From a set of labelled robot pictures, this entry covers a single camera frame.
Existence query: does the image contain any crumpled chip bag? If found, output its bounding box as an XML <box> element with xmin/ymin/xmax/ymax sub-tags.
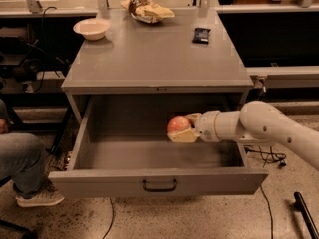
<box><xmin>121</xmin><ymin>0</ymin><xmax>175</xmax><ymax>24</ymax></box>

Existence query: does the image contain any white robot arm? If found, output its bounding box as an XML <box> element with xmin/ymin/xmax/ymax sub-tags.
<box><xmin>167</xmin><ymin>101</ymin><xmax>319</xmax><ymax>170</ymax></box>

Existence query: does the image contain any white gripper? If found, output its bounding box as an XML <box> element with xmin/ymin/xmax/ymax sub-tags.
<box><xmin>167</xmin><ymin>111</ymin><xmax>220</xmax><ymax>143</ymax></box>

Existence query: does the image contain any grey metal cabinet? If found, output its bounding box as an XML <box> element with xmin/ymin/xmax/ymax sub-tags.
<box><xmin>62</xmin><ymin>7</ymin><xmax>253</xmax><ymax>120</ymax></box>

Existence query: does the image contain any white bowl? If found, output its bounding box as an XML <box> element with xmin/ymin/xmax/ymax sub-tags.
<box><xmin>73</xmin><ymin>18</ymin><xmax>110</xmax><ymax>41</ymax></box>

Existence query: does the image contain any black pole on floor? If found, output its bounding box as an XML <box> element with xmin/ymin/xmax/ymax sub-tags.
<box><xmin>294</xmin><ymin>191</ymin><xmax>319</xmax><ymax>239</ymax></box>

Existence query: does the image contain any open grey top drawer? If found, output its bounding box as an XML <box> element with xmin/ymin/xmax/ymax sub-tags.
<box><xmin>49</xmin><ymin>94</ymin><xmax>268</xmax><ymax>198</ymax></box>

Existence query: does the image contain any person leg in jeans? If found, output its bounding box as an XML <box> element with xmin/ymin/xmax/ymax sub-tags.
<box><xmin>0</xmin><ymin>100</ymin><xmax>47</xmax><ymax>199</ymax></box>

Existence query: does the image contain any dark machinery left shelf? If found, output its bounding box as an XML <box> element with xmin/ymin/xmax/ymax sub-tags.
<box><xmin>0</xmin><ymin>26</ymin><xmax>42</xmax><ymax>82</ymax></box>

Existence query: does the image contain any red apple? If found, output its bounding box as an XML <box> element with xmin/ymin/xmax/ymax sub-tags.
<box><xmin>167</xmin><ymin>116</ymin><xmax>191</xmax><ymax>133</ymax></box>

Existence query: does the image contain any black cable under drawer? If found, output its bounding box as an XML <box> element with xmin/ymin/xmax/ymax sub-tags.
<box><xmin>101</xmin><ymin>197</ymin><xmax>116</xmax><ymax>239</ymax></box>

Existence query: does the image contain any black cable left shelf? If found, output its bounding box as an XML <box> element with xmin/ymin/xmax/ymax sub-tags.
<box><xmin>32</xmin><ymin>6</ymin><xmax>58</xmax><ymax>94</ymax></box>

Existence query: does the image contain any black cable on floor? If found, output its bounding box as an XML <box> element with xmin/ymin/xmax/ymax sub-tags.
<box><xmin>243</xmin><ymin>83</ymin><xmax>287</xmax><ymax>239</ymax></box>

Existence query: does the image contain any white sneaker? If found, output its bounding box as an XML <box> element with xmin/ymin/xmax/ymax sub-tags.
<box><xmin>16</xmin><ymin>187</ymin><xmax>64</xmax><ymax>208</ymax></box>

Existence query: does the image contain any black drawer handle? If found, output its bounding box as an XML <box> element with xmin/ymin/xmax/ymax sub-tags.
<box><xmin>142</xmin><ymin>179</ymin><xmax>177</xmax><ymax>193</ymax></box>

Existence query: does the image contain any dark blue snack packet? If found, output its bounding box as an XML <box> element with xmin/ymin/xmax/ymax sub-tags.
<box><xmin>192</xmin><ymin>28</ymin><xmax>210</xmax><ymax>44</ymax></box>

